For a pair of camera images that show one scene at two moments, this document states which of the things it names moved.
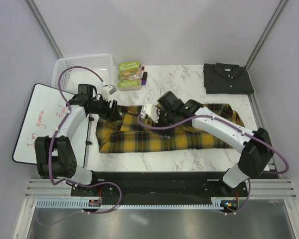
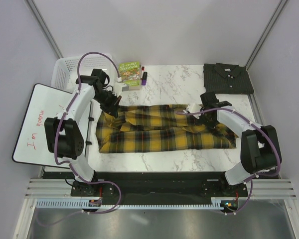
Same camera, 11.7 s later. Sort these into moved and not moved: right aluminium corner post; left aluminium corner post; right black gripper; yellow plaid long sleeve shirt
Moved: right black gripper
Not moved: yellow plaid long sleeve shirt; right aluminium corner post; left aluminium corner post
